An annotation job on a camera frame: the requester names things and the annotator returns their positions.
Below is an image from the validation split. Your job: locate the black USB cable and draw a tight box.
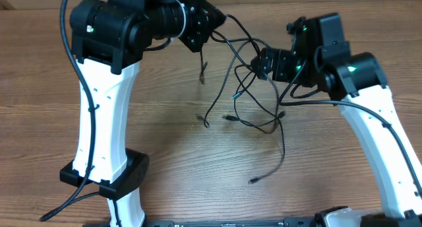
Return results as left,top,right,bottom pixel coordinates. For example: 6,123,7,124
196,14,274,129
222,63,287,185

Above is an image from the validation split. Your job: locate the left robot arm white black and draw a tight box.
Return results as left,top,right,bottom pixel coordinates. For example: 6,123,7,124
59,0,226,226

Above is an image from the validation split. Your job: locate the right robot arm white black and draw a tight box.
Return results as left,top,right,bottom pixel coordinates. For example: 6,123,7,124
251,13,421,226

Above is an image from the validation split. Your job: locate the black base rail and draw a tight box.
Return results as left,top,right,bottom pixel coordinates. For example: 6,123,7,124
82,216,330,227

